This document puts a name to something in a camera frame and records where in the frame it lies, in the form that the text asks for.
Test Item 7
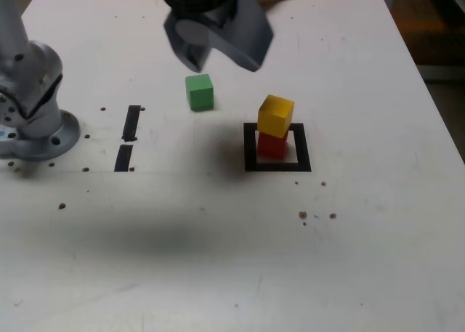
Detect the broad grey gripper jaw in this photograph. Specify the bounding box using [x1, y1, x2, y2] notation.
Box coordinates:
[175, 0, 275, 74]

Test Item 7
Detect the green cube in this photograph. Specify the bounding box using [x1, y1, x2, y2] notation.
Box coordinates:
[185, 73, 214, 111]

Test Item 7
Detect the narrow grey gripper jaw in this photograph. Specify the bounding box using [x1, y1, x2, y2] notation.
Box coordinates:
[163, 11, 212, 73]

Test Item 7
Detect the black tape square outline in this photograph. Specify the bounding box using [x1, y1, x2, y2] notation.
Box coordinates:
[243, 122, 312, 173]

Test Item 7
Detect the red cube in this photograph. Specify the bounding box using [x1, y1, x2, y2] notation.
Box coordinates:
[256, 130, 290, 160]

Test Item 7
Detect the yellow cube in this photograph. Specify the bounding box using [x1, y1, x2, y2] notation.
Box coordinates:
[257, 94, 296, 139]

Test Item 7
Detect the grey metal bar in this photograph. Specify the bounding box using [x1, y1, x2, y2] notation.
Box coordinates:
[417, 63, 465, 81]

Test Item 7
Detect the black tape strip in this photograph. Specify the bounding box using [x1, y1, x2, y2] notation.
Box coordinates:
[113, 105, 142, 173]

